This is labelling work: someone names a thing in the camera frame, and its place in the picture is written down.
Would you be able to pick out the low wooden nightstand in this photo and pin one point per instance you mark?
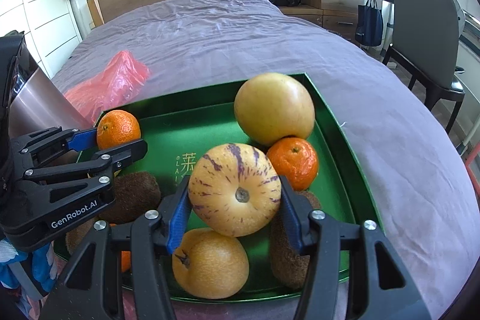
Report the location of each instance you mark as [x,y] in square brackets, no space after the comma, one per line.
[300,15]

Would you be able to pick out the red metal frame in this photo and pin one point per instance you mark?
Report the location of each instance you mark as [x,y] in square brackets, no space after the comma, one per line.
[473,158]

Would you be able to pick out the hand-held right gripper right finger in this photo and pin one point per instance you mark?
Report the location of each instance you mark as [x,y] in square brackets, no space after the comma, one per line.
[290,215]

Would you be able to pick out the pink plastic sheet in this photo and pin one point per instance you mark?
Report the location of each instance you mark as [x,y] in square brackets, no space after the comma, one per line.
[112,84]

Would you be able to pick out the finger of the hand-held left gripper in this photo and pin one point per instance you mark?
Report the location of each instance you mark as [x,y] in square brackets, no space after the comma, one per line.
[112,157]
[84,139]

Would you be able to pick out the brown kiwi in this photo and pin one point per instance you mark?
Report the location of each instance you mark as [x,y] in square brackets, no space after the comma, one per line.
[80,237]
[288,263]
[131,198]

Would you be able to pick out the white wardrobe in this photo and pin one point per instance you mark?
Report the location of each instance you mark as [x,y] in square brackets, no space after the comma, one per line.
[37,5]

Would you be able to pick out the person's left hand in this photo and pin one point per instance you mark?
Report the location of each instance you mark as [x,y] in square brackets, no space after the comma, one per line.
[43,267]

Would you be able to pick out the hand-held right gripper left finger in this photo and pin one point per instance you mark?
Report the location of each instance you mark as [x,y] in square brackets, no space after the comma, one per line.
[178,218]

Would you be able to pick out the grey chair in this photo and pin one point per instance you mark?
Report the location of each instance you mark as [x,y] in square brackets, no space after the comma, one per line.
[423,27]

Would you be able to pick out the navy tote bag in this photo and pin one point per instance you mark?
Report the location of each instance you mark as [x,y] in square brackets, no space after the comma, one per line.
[369,24]

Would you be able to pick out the green tray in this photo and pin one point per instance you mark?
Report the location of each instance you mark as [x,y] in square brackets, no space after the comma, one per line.
[187,132]

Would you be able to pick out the orange mandarin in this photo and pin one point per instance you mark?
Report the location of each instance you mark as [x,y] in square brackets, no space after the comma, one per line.
[294,164]
[126,262]
[118,127]

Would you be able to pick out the purple-striped pepino melon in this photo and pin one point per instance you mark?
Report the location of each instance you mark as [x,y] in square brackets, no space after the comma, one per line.
[232,188]

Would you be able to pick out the yellow-green apple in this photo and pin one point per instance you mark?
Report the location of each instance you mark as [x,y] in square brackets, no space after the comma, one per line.
[273,108]

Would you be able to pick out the bed with purple sheet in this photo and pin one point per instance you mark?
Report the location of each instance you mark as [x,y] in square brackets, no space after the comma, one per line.
[210,31]

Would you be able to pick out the yellow pear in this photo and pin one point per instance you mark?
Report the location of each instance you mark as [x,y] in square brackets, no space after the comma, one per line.
[210,265]

